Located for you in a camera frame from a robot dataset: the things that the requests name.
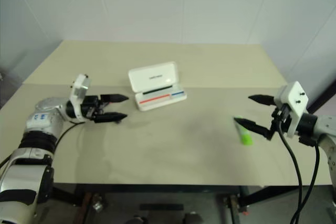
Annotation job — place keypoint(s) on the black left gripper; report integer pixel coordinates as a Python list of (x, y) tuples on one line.
[(90, 107)]

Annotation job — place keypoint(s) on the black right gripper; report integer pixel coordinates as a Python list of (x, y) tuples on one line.
[(280, 117)]

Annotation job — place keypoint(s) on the white plastic pencil case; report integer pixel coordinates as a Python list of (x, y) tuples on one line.
[(153, 77)]

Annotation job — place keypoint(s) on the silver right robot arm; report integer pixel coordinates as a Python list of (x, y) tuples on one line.
[(325, 129)]

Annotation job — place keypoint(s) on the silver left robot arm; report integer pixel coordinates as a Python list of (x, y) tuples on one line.
[(43, 115)]

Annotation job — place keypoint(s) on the green marker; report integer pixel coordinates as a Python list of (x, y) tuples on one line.
[(245, 137)]

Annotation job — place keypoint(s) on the red pen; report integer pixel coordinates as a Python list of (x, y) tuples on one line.
[(155, 99)]

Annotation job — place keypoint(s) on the black pen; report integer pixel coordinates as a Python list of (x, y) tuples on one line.
[(157, 90)]

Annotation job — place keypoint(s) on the blue pen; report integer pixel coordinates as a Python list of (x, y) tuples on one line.
[(178, 93)]

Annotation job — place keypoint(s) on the black slanted metal bar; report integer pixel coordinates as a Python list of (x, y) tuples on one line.
[(323, 95)]

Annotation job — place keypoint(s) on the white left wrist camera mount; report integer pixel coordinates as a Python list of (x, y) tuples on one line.
[(81, 87)]

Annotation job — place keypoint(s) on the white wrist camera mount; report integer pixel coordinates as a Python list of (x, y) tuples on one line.
[(295, 100), (81, 87)]

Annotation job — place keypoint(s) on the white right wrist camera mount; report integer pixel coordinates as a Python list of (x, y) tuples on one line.
[(295, 100)]

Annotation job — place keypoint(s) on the black metal table frame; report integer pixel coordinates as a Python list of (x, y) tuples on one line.
[(157, 188)]

